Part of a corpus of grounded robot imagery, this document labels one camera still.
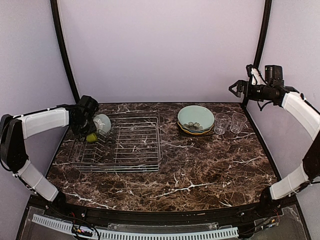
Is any light teal checkered bowl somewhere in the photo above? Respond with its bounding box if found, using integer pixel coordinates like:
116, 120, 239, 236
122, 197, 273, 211
93, 114, 112, 135

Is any left black frame post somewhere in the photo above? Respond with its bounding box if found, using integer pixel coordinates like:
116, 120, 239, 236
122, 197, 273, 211
50, 0, 80, 103

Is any black square floral plate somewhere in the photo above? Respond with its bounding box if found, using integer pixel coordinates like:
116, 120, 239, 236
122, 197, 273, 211
178, 131, 215, 138

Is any blue polka dot plate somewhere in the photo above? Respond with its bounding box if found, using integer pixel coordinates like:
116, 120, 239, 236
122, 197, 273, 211
178, 122, 214, 134

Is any pale green plate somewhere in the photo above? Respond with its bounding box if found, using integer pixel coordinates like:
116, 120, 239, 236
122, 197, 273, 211
177, 105, 215, 130

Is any yellow polka dot plate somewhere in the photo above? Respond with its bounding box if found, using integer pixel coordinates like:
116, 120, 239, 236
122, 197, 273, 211
179, 127, 211, 136

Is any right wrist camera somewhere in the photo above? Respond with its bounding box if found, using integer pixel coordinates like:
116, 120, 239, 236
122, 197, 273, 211
246, 64, 264, 86

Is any metal wire dish rack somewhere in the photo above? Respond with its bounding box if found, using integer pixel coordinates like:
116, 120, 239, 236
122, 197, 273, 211
68, 110, 163, 173

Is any black frame post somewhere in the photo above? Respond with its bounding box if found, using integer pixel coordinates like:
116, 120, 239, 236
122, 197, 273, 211
50, 0, 80, 103
253, 0, 272, 68

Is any white slotted cable duct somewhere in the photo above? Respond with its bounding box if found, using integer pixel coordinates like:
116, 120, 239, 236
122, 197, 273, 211
31, 214, 239, 240

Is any right black frame post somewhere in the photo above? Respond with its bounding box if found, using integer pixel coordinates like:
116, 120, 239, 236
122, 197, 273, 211
253, 0, 272, 68

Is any lime green bowl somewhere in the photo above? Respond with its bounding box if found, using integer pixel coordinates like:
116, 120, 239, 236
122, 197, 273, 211
86, 133, 98, 143

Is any clear ribbed glass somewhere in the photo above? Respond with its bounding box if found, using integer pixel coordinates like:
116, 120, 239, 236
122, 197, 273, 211
214, 113, 231, 135

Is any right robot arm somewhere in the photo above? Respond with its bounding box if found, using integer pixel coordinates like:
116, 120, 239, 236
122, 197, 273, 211
228, 64, 320, 217

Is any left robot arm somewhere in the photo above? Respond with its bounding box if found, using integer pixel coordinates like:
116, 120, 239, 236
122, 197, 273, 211
0, 95, 99, 206

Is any clear faceted glass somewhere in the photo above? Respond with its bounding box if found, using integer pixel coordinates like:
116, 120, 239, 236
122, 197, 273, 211
230, 113, 247, 134

